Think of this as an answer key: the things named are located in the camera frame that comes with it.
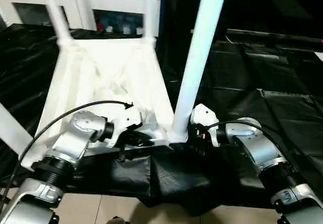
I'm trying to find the white plastic table top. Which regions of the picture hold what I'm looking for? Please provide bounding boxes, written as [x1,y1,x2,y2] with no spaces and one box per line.
[20,36,177,172]

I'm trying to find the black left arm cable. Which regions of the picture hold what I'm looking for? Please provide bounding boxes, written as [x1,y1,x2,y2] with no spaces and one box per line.
[0,101,134,204]

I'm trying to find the white plastic table leg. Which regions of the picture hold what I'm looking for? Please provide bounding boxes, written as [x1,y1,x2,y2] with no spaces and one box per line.
[143,0,157,45]
[0,103,33,156]
[40,0,72,47]
[169,0,230,143]

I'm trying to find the black plastic mat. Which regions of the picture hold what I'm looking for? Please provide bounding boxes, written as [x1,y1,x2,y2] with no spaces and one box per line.
[0,22,323,217]

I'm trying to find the black bar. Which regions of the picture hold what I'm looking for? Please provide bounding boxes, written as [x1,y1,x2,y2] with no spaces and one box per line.
[226,28,323,45]

